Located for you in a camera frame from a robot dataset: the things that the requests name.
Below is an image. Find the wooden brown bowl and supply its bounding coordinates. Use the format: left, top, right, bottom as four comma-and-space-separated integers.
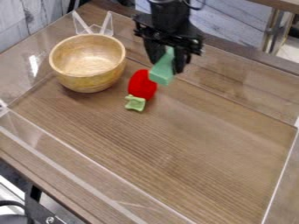
49, 34, 127, 93

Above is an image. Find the black table frame leg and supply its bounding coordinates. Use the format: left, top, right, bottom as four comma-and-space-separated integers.
0, 183, 68, 224

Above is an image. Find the red plush strawberry toy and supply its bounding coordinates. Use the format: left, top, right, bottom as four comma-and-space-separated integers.
125, 69, 157, 112

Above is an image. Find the metal table leg background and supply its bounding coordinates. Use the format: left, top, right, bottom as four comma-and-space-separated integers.
261, 9, 295, 55

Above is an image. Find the clear acrylic front barrier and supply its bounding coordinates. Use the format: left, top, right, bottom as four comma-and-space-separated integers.
0, 101, 195, 224

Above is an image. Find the green rectangular block stick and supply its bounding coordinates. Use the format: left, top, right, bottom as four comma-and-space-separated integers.
149, 47, 173, 86

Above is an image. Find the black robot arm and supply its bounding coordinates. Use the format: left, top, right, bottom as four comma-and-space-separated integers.
132, 0, 204, 74

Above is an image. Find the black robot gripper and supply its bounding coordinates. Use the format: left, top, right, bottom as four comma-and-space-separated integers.
132, 13, 204, 74

